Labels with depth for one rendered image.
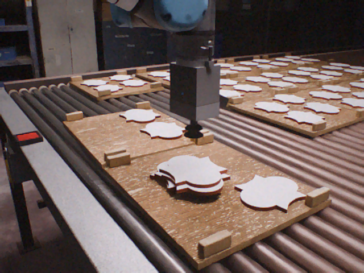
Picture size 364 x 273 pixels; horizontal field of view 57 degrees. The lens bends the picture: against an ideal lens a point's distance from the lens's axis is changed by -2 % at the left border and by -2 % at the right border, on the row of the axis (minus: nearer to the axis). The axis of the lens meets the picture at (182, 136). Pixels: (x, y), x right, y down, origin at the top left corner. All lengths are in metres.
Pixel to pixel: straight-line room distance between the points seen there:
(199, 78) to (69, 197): 0.39
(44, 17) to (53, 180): 4.59
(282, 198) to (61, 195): 0.48
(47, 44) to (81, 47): 0.48
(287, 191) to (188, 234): 0.25
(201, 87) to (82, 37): 4.88
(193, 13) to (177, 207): 0.38
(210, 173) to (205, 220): 0.12
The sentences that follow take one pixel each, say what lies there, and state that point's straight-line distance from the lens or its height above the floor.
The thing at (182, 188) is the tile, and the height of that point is 0.97.
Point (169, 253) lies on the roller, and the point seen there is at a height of 0.92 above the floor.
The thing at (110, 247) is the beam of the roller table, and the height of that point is 0.92.
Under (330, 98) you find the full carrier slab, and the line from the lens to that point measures 1.61.
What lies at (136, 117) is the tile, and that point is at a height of 0.95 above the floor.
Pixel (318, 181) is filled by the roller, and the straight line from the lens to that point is 0.89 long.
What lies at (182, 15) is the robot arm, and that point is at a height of 1.30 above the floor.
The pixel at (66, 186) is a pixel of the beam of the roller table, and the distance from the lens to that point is 0.85.
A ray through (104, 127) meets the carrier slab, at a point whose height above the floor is 0.94.
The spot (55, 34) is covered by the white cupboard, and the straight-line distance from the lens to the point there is 5.41.
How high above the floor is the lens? 1.31
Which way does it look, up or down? 21 degrees down
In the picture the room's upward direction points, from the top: straight up
